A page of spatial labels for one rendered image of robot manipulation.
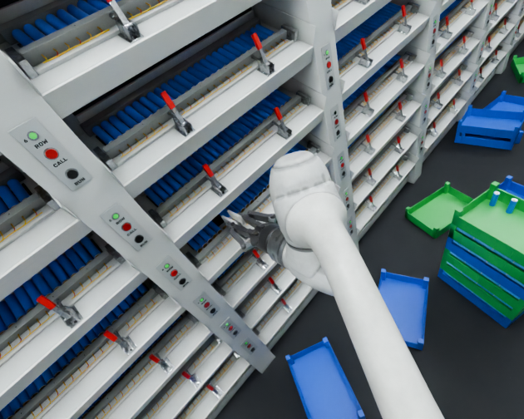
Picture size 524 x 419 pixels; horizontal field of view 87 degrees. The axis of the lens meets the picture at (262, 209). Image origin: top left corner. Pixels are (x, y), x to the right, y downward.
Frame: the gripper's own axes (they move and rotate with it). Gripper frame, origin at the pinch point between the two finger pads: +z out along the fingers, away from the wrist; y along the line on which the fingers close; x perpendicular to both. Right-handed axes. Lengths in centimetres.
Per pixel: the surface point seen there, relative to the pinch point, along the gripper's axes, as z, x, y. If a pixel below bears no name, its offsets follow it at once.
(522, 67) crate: -4, 82, -264
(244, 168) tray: -2.0, -11.2, -10.6
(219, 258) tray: 0.9, 7.7, 9.9
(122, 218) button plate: -6.3, -23.4, 21.2
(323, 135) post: -1.1, -0.4, -43.5
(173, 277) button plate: -2.8, -1.7, 22.7
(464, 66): 6, 41, -182
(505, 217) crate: -47, 49, -71
